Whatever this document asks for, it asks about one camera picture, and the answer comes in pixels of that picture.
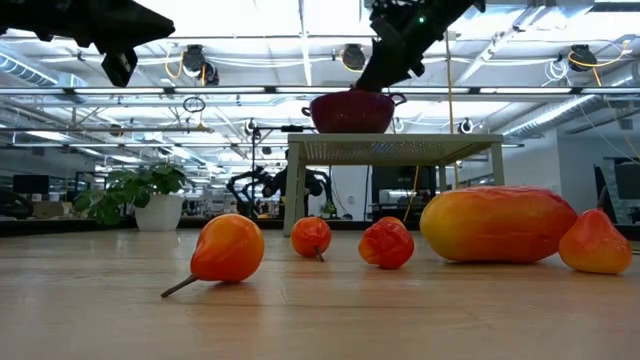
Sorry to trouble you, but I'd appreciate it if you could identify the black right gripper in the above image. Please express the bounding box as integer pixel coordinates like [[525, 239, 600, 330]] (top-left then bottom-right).
[[355, 19, 436, 92]]

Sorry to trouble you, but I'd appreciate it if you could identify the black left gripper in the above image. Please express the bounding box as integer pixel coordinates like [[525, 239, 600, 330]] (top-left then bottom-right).
[[49, 0, 176, 89]]

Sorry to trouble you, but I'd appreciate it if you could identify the purple colander with handles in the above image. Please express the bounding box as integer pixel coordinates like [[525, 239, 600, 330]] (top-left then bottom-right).
[[301, 88, 409, 134]]

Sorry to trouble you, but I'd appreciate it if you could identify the small red wrinkled fruit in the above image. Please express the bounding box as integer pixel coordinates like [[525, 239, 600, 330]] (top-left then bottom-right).
[[357, 222, 416, 271]]

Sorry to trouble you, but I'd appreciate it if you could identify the orange red mango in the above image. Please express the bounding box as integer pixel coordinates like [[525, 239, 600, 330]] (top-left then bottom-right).
[[419, 185, 579, 265]]

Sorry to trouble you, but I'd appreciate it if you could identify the pale green perforated shelf riser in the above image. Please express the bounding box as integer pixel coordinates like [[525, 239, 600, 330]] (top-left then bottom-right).
[[282, 132, 506, 238]]

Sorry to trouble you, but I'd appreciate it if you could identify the black cabinet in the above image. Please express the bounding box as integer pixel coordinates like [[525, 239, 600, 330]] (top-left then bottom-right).
[[372, 166, 437, 221]]

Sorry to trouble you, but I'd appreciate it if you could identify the green plant in white pot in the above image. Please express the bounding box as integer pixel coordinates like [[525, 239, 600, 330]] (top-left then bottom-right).
[[73, 162, 189, 232]]

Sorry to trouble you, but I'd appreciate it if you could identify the black monitor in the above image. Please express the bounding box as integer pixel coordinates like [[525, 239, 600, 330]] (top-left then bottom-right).
[[12, 174, 51, 196]]

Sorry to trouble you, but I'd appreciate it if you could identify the dark background equipment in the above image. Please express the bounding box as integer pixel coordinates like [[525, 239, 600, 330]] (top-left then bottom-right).
[[593, 157, 640, 226]]

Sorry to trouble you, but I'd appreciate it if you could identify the hanging yellow cable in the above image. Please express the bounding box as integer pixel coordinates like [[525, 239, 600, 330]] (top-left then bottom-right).
[[443, 29, 459, 191]]

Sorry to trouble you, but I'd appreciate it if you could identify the black metal rig frame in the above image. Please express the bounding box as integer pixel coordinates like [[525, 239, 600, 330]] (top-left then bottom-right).
[[0, 215, 640, 240]]

